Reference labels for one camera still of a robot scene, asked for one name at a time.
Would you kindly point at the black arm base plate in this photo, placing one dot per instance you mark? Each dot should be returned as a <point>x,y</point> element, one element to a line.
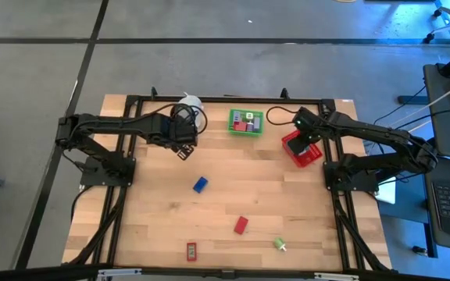
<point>365,183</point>
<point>92,175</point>

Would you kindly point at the black aluminium table frame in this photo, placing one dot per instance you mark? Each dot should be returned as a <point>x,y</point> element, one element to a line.
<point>217,100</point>

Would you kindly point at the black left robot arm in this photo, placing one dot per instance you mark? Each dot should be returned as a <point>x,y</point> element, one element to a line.
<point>123,124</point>

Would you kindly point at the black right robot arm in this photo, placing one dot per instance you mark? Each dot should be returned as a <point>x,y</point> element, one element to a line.
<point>373,134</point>

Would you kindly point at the dark grey desk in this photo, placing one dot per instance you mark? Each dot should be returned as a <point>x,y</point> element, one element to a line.
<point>428,175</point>

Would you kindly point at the green small toy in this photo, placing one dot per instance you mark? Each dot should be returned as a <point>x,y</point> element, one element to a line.
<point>279,243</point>

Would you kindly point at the black camera mount rail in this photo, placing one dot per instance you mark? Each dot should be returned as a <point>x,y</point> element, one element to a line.
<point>225,274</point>

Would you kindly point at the purple wall charger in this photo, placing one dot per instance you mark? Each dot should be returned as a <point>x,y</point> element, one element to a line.
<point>249,127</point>

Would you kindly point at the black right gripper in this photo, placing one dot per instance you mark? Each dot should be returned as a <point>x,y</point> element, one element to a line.
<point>306,123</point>

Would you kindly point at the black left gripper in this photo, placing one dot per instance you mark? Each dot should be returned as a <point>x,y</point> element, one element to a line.
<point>178,130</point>

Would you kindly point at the blue box with label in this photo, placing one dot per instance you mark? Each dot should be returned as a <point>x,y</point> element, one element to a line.
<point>200,184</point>

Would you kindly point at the red plastic basket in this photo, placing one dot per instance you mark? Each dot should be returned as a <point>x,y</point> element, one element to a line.
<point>313,156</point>

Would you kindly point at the white chair base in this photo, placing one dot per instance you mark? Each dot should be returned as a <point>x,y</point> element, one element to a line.
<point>449,25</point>

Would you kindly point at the green plastic basket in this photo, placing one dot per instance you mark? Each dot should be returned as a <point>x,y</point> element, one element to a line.
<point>231,132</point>

